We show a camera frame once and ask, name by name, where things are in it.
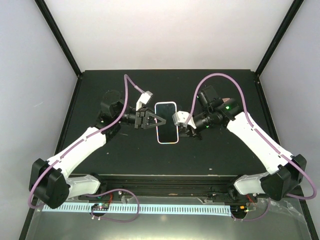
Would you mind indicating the phone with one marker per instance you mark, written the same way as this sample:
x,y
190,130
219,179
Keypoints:
x,y
168,133

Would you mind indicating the white slotted cable duct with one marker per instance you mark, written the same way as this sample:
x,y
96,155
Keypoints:
x,y
154,209

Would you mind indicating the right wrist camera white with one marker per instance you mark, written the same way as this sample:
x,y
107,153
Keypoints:
x,y
183,119

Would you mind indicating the black aluminium rail frame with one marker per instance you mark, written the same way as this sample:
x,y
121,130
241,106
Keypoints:
x,y
144,186

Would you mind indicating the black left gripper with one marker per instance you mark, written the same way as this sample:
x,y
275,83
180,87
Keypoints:
x,y
142,114

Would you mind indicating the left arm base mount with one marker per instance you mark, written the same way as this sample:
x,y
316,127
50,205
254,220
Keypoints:
x,y
113,196

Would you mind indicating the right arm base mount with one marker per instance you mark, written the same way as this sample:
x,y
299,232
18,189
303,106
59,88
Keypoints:
x,y
230,195

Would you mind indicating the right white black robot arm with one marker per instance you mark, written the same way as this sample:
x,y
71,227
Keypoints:
x,y
283,169

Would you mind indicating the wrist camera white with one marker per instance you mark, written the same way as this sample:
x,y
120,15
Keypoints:
x,y
183,119
144,98

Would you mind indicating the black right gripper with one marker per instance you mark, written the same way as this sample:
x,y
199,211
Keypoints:
x,y
188,131

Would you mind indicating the right black corner post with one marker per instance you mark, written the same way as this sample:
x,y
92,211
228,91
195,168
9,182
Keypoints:
x,y
281,31

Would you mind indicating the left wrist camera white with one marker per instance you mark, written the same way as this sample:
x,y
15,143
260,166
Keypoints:
x,y
144,98

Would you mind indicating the left black corner post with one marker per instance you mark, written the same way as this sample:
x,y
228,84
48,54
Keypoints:
x,y
48,17

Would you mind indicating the black corner post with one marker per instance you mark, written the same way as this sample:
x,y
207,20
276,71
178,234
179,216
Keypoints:
x,y
281,31
48,17

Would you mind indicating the pink phone case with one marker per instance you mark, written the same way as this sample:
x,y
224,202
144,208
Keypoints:
x,y
225,99

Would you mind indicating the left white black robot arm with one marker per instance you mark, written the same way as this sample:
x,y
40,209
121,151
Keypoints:
x,y
113,111

